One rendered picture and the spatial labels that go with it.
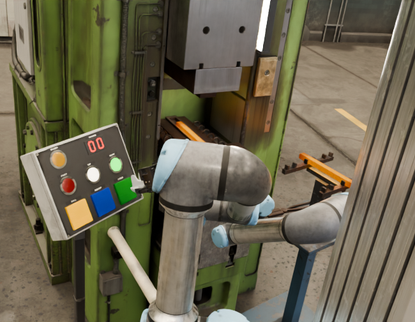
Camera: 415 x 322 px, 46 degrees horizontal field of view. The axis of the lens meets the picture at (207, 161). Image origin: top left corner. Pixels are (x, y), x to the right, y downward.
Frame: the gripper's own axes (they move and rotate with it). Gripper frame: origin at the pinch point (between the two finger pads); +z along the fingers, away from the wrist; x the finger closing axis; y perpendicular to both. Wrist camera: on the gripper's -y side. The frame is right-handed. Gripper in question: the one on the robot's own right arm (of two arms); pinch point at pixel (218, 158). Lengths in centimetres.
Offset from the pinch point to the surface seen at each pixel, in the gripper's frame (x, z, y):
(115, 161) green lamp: -46.0, -8.6, -9.9
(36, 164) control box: -73, -15, -17
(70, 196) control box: -64, -19, -6
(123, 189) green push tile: -44.9, -13.6, -1.9
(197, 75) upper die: -11.6, 2.7, -34.2
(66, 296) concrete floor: -49, 51, 100
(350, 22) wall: 572, 500, 64
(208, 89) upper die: -6.4, 2.7, -28.7
